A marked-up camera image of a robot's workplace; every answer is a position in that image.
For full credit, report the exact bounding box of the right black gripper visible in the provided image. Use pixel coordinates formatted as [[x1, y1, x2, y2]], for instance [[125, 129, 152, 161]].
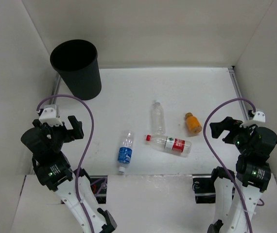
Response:
[[209, 116, 258, 155]]

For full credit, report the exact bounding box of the orange juice bottle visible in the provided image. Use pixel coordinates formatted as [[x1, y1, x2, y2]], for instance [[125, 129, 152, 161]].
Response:
[[185, 113, 202, 134]]

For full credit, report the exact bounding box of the clear unlabelled plastic bottle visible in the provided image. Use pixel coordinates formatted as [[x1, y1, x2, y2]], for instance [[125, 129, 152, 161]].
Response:
[[151, 100, 166, 135]]

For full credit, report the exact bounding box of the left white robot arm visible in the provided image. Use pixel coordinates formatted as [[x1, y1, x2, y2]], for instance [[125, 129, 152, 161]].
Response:
[[21, 116, 117, 233]]

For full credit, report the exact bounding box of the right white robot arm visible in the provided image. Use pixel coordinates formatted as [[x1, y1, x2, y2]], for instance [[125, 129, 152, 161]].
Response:
[[208, 111, 277, 233]]

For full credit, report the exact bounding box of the black plastic waste bin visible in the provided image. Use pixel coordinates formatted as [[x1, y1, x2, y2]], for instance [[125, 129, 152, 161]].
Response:
[[50, 39, 102, 100]]

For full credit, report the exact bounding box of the blue-label clear bottle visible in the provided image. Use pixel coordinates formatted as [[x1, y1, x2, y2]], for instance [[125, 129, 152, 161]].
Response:
[[117, 131, 134, 173]]

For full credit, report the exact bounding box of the red-capped red-label bottle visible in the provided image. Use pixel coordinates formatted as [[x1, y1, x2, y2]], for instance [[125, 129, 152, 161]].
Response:
[[145, 134, 192, 157]]

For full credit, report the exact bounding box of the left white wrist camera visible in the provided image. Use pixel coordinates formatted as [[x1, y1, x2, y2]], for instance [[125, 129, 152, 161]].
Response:
[[39, 104, 63, 127]]

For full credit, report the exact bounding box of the right aluminium frame rail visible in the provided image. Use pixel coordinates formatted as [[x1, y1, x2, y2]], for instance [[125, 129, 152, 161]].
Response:
[[228, 67, 249, 121]]

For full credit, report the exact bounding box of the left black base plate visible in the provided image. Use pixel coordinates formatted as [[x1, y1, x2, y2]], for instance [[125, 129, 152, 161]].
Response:
[[90, 176, 108, 204]]

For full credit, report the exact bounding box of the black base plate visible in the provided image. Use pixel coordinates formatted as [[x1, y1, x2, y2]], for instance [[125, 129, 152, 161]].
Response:
[[192, 174, 216, 204], [90, 176, 108, 204]]

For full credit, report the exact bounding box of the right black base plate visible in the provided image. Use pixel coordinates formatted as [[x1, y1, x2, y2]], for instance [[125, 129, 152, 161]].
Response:
[[192, 174, 216, 204]]

